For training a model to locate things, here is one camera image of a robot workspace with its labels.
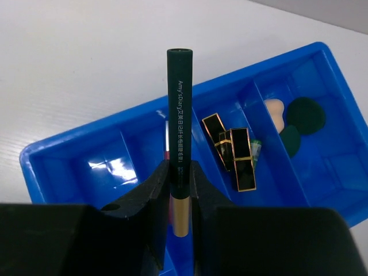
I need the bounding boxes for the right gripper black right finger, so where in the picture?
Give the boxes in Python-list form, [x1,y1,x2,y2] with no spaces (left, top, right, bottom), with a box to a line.
[190,161,365,275]

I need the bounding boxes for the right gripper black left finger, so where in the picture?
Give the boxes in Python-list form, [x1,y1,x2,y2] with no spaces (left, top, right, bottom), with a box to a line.
[1,161,170,275]

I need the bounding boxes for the red silver lip gloss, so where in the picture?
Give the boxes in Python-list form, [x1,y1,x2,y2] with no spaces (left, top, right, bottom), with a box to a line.
[164,120,170,160]

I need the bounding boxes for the green lip balm tube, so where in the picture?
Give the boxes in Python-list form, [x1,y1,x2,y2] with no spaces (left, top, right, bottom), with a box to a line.
[251,139,262,168]

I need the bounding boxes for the black gold square lipstick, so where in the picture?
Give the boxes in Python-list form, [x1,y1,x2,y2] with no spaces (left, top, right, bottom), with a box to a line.
[229,128,256,192]

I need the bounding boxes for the beige makeup sponge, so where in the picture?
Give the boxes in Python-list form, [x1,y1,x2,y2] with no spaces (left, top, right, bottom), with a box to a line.
[264,99,285,133]

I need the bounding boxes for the dark green labelled round puff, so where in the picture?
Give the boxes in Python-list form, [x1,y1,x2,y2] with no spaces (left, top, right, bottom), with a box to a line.
[286,97,327,135]

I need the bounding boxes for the gold capped dark pencil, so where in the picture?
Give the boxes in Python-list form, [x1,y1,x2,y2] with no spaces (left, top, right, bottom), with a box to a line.
[167,48,193,237]

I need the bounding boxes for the blue divided plastic bin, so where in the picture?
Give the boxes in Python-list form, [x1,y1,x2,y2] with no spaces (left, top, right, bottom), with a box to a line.
[20,43,367,275]

